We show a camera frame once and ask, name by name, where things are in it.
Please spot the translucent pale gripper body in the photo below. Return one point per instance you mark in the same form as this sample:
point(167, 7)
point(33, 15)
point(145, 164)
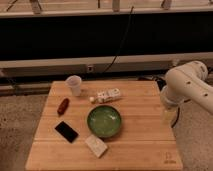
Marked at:
point(169, 115)

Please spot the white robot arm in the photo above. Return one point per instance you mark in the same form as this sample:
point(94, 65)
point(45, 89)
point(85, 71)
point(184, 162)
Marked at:
point(184, 82)

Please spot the green ceramic bowl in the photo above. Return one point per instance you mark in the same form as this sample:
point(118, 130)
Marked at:
point(104, 121)

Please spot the white sponge block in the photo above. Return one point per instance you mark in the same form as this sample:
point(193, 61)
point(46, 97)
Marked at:
point(97, 146)

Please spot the clear plastic cup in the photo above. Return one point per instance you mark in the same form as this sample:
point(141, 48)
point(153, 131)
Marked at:
point(74, 83)

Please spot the black smartphone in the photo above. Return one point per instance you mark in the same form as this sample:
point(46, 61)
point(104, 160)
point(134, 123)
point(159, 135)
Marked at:
point(66, 131)

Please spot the brown sausage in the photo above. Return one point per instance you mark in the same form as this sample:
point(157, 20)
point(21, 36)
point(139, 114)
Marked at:
point(63, 106)

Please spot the wall power outlet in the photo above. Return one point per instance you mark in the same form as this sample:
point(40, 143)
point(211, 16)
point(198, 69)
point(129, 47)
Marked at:
point(90, 68)

